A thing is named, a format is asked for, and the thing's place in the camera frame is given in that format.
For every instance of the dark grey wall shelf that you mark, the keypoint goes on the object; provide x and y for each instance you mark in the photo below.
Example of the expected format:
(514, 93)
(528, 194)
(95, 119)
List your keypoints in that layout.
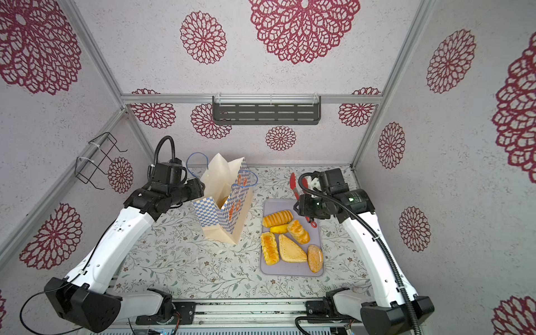
(270, 111)

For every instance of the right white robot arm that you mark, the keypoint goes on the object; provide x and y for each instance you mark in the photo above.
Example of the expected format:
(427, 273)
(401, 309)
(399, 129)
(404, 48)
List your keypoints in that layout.
(397, 308)

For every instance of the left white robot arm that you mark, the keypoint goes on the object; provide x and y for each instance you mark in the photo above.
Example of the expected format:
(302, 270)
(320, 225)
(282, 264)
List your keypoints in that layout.
(81, 296)

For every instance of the fake croissant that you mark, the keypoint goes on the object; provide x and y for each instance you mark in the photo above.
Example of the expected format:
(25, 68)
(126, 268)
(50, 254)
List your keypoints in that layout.
(298, 232)

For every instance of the oval sugared fake bread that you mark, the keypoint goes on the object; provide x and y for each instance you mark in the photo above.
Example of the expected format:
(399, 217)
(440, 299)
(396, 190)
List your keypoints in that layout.
(315, 258)

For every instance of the small yellow fake bread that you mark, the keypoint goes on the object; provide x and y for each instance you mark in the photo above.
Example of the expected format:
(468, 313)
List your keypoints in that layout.
(282, 229)

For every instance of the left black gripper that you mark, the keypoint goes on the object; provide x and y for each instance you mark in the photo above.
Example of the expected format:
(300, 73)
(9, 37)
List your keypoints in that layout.
(197, 190)

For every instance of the corn topped fake bread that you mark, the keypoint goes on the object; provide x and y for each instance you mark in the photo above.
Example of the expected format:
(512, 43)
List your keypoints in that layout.
(269, 248)

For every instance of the lavender plastic tray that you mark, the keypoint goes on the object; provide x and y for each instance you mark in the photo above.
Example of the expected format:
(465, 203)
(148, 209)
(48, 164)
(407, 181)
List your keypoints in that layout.
(283, 268)

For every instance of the braided fake bread loaf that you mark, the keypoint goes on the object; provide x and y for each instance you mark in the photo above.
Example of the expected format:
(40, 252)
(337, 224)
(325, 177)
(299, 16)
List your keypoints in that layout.
(277, 219)

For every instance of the blue checkered paper bag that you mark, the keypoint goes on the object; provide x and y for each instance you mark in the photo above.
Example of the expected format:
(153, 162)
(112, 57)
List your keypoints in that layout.
(228, 195)

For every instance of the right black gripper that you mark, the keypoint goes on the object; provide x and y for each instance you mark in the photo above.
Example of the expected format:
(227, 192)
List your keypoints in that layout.
(304, 206)

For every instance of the black wire wall rack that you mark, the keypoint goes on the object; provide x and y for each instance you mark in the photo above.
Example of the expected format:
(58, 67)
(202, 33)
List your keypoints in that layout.
(87, 165)

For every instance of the triangular fake toast slice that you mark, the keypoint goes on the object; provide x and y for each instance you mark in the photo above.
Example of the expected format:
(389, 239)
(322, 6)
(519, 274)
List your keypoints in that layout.
(290, 251)

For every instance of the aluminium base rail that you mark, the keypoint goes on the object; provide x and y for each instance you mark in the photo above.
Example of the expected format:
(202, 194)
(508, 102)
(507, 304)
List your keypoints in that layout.
(262, 316)

